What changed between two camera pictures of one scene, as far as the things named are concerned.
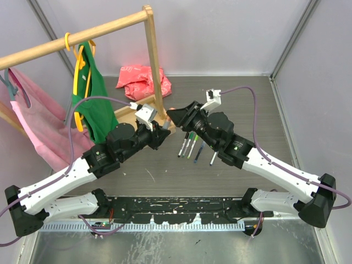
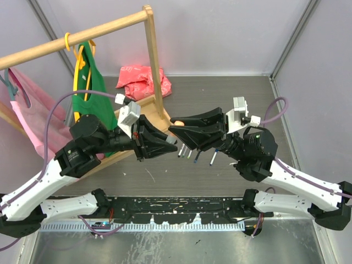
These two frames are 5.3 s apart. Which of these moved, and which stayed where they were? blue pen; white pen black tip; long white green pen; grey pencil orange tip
Moved: grey pencil orange tip
Stayed: white pen black tip; long white green pen; blue pen
